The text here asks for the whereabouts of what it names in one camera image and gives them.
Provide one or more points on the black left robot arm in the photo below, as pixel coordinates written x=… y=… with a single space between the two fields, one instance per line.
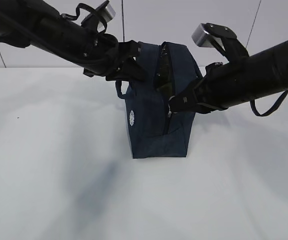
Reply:
x=80 y=38

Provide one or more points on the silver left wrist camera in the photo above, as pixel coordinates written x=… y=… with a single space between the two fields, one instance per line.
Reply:
x=98 y=21

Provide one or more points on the dark navy fabric lunch bag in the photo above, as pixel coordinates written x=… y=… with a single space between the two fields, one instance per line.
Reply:
x=154 y=131

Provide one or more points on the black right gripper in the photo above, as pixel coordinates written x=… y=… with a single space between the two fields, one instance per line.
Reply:
x=222 y=87

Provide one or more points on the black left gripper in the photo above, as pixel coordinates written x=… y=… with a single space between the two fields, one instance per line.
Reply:
x=118 y=64

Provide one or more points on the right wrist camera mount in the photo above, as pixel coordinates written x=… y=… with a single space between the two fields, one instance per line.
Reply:
x=221 y=38

